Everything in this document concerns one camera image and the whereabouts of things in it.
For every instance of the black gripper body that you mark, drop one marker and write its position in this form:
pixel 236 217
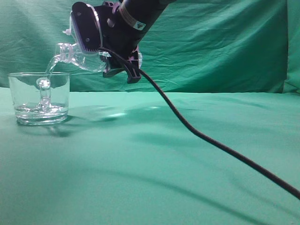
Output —
pixel 123 25

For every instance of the green backdrop cloth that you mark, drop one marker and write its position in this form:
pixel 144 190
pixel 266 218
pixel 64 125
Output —
pixel 195 45

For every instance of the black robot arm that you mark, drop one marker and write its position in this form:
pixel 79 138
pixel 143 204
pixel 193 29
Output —
pixel 153 10

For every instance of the clear plastic water bottle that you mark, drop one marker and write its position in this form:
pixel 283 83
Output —
pixel 71 54

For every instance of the green table cloth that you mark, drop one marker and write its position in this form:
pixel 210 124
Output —
pixel 125 159

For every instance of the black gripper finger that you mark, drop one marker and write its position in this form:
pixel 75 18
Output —
pixel 115 64
pixel 87 28

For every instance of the clear glass mug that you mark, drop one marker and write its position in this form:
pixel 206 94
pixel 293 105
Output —
pixel 40 98

